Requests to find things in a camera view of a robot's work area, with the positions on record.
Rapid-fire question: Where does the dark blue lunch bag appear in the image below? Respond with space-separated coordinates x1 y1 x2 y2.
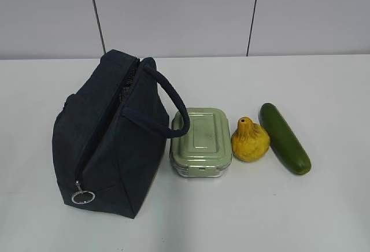
51 50 190 218

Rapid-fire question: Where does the green lid glass container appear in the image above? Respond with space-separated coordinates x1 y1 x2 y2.
169 108 232 177

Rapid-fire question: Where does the yellow pear shaped fruit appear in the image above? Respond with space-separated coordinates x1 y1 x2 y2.
231 117 270 162

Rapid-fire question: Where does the green cucumber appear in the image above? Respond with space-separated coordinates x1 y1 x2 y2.
258 102 312 176

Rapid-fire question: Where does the silver zipper pull ring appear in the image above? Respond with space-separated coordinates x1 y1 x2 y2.
71 180 95 205

